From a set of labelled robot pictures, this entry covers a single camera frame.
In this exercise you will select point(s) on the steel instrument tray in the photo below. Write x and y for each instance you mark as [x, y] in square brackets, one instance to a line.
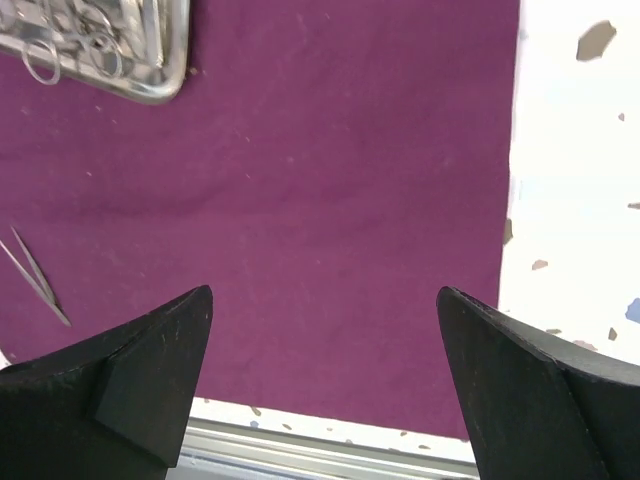
[153, 36]

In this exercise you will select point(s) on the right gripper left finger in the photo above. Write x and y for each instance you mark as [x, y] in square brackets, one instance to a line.
[113, 406]

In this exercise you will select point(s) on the steel forceps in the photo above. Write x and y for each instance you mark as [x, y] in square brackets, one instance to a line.
[80, 30]

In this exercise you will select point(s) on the steel tweezers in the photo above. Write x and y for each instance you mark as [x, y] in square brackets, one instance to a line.
[35, 277]

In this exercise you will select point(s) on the aluminium rail frame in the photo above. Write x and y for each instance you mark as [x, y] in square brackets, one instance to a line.
[214, 450]

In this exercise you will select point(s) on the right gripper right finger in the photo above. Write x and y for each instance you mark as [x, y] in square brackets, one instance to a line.
[536, 406]

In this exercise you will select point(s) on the purple cloth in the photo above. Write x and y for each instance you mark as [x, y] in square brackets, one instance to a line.
[327, 167]

